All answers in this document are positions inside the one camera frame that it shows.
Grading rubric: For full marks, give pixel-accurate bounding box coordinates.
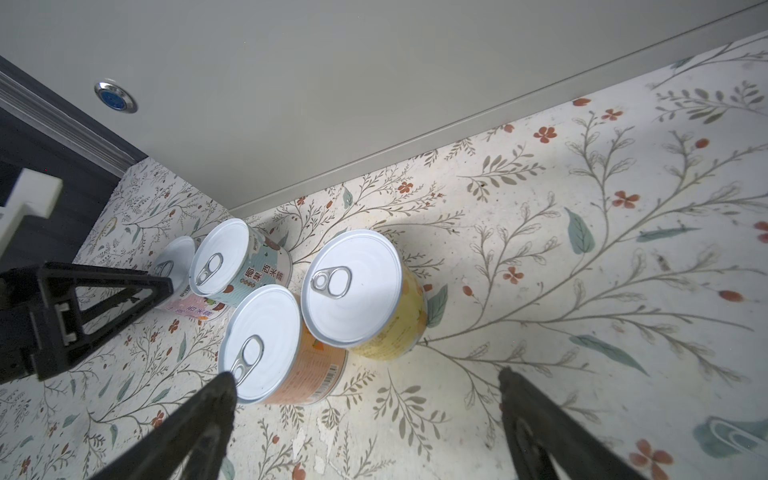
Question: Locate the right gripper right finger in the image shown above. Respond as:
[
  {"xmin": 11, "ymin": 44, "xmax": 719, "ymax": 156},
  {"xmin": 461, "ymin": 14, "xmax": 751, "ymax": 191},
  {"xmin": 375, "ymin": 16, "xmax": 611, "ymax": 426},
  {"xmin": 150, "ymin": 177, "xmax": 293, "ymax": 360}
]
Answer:
[{"xmin": 499, "ymin": 368, "xmax": 642, "ymax": 479}]

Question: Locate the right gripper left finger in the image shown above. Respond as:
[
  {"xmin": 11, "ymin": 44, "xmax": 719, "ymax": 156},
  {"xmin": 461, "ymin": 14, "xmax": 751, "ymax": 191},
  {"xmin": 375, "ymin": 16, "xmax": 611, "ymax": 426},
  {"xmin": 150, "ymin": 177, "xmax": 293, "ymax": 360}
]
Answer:
[{"xmin": 94, "ymin": 372, "xmax": 237, "ymax": 479}]

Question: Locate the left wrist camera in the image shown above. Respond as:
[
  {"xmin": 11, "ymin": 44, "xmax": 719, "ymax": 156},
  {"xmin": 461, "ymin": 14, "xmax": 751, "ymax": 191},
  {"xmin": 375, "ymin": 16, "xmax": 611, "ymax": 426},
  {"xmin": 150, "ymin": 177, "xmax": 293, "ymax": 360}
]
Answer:
[{"xmin": 1, "ymin": 168, "xmax": 63, "ymax": 254}]

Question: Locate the yellow label ring-pull can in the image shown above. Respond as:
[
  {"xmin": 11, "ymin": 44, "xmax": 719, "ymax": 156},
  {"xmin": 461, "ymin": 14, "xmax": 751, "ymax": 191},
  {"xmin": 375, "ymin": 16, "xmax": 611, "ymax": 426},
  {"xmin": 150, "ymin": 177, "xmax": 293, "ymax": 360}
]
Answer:
[{"xmin": 301, "ymin": 229, "xmax": 428, "ymax": 361}]

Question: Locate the salmon label can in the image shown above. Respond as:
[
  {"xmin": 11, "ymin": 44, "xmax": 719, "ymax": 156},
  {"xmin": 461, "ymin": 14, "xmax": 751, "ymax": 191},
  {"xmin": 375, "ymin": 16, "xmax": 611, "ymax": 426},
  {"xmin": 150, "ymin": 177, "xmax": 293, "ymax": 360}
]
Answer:
[{"xmin": 218, "ymin": 285, "xmax": 348, "ymax": 406}]

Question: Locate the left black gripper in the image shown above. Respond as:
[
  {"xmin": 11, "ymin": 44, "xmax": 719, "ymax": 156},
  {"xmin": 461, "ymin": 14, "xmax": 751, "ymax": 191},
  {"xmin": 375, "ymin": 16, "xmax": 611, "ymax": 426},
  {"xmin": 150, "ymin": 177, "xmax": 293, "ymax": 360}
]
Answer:
[{"xmin": 1, "ymin": 262, "xmax": 174, "ymax": 384}]

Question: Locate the pink label can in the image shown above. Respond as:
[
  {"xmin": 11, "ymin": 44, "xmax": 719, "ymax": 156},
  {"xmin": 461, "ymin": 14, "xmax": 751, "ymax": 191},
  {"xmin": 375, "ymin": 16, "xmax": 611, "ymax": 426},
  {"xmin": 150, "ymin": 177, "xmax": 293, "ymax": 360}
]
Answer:
[{"xmin": 149, "ymin": 236, "xmax": 228, "ymax": 321}]

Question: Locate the teal label can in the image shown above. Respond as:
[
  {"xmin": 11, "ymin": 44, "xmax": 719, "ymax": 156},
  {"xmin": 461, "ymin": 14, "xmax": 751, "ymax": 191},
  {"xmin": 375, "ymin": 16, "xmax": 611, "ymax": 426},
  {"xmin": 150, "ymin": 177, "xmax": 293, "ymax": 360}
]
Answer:
[{"xmin": 189, "ymin": 218, "xmax": 293, "ymax": 306}]

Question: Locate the beige metal cabinet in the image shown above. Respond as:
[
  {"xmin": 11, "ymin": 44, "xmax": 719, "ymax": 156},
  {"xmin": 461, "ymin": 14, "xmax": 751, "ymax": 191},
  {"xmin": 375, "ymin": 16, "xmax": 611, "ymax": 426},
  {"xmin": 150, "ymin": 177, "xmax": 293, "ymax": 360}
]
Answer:
[{"xmin": 1, "ymin": 1, "xmax": 767, "ymax": 215}]

